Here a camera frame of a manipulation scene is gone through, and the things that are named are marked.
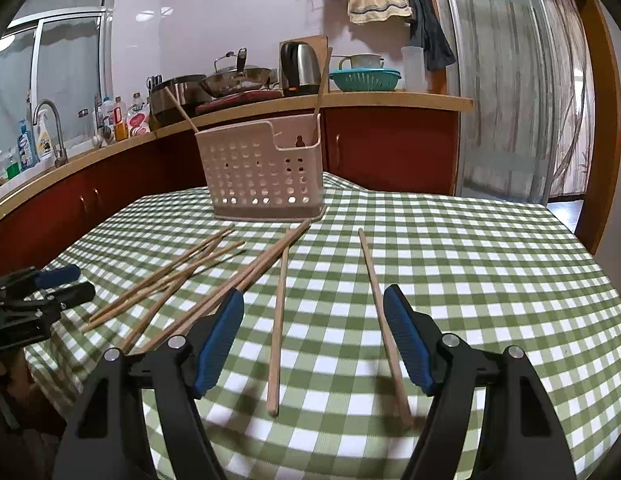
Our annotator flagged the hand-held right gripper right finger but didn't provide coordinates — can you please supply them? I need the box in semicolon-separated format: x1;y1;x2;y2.
383;284;576;480

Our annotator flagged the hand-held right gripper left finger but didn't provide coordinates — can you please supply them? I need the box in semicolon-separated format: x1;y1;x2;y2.
53;287;245;480

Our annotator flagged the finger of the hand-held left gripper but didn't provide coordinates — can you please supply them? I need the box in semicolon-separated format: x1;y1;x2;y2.
33;264;82;288
25;282;96;311

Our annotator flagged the pink perforated utensil basket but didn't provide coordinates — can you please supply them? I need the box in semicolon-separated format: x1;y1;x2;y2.
194;112;327;223

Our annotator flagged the green checked tablecloth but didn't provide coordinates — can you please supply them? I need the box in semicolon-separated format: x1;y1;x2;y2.
23;172;616;480

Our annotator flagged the blue detergent bottle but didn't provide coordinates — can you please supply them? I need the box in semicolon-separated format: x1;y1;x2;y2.
16;120;37;171

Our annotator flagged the white spray bottle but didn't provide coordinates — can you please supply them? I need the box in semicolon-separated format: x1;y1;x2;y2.
35;110;56;161

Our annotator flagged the steel kitchen faucet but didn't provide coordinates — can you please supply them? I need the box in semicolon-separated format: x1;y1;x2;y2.
33;100;68;168

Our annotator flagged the orange bottle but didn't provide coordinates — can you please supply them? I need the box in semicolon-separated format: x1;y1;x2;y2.
113;97;130;142

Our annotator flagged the red kitchen cabinet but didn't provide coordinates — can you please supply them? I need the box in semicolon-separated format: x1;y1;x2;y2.
0;105;461;281

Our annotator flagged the dark rice cooker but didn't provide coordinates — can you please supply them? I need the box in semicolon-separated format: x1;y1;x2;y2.
149;75;208;128

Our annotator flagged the aluminium sliding window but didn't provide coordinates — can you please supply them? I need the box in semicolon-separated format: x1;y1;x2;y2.
0;0;116;171

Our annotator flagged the red induction cooker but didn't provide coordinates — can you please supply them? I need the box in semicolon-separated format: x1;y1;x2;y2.
195;89;284;116

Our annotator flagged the wooden countertop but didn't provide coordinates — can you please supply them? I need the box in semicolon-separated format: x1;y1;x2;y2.
0;91;475;226

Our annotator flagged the steel wok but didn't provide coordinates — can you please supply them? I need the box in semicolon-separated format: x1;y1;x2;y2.
199;66;274;98

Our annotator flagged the teal plastic colander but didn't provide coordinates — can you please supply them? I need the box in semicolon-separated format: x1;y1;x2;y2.
329;68;402;93

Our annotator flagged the frosted glass sliding door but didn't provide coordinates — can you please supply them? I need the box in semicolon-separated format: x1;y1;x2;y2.
435;0;591;206

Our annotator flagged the translucent plastic jug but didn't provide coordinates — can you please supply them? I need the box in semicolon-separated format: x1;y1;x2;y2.
401;46;424;92

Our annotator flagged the white enamel pot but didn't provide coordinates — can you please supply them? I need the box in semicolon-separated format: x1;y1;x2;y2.
338;54;385;72

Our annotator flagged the steel electric kettle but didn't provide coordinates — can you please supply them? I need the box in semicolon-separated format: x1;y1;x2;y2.
279;41;322;97

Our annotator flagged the dark grey cloth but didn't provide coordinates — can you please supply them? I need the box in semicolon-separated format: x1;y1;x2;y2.
405;0;456;72

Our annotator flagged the wooden door frame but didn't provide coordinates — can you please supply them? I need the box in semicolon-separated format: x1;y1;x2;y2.
531;0;621;256

